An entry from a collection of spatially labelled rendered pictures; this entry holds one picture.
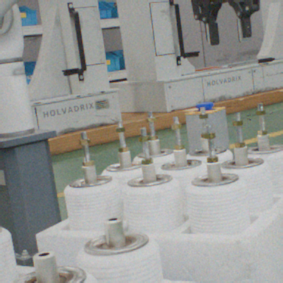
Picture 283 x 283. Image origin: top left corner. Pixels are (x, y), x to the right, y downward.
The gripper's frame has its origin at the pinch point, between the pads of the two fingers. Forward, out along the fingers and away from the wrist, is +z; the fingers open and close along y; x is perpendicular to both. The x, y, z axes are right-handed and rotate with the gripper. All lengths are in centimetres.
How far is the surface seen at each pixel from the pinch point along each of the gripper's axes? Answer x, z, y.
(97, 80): 128, 15, -213
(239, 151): -1.0, 19.4, 0.5
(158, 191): -17.2, 22.8, -2.9
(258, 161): 1.3, 21.7, 2.6
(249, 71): 241, 24, -201
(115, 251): -42, 22, 18
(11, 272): -44, 27, -4
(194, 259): -18.8, 32.2, 5.4
